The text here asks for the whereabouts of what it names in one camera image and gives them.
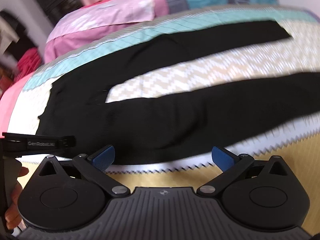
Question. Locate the black pants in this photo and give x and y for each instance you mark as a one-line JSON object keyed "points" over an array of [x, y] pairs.
{"points": [[175, 126]]}

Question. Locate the red clothes pile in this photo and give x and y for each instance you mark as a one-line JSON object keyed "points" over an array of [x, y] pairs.
{"points": [[28, 63]]}

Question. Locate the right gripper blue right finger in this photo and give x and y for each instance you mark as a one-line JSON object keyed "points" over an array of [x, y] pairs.
{"points": [[232, 167]]}

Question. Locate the pink pillow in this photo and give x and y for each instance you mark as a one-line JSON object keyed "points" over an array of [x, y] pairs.
{"points": [[93, 22]]}

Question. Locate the person's left hand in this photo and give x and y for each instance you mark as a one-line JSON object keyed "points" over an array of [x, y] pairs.
{"points": [[12, 215]]}

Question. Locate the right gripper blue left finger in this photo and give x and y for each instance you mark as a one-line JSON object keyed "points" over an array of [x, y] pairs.
{"points": [[92, 167]]}

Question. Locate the pink bed sheet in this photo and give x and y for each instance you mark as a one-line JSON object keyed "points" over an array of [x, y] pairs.
{"points": [[15, 107]]}

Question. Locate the zigzag patterned quilt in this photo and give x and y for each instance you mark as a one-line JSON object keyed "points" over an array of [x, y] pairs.
{"points": [[269, 60]]}

